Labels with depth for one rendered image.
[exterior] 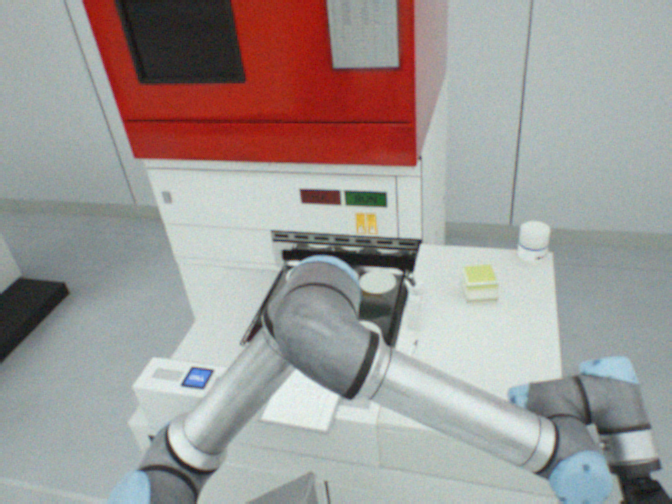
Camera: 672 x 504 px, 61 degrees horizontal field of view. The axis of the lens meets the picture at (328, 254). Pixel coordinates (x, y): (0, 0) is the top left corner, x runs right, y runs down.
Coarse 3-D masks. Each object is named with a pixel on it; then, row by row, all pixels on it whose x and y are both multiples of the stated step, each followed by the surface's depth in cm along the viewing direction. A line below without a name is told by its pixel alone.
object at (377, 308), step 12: (288, 264) 168; (360, 276) 160; (396, 276) 158; (276, 288) 159; (360, 288) 155; (396, 288) 154; (372, 300) 151; (384, 300) 150; (396, 300) 150; (360, 312) 147; (372, 312) 147; (384, 312) 146; (384, 324) 142; (252, 336) 144; (384, 336) 139
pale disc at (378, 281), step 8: (368, 272) 161; (376, 272) 160; (384, 272) 160; (360, 280) 158; (368, 280) 158; (376, 280) 157; (384, 280) 157; (392, 280) 157; (368, 288) 155; (376, 288) 154; (384, 288) 154
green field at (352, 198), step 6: (348, 192) 155; (354, 192) 154; (360, 192) 154; (348, 198) 156; (354, 198) 155; (360, 198) 155; (366, 198) 154; (372, 198) 154; (378, 198) 153; (384, 198) 153; (348, 204) 157; (354, 204) 157; (360, 204) 156; (366, 204) 156; (372, 204) 155; (378, 204) 155; (384, 204) 154
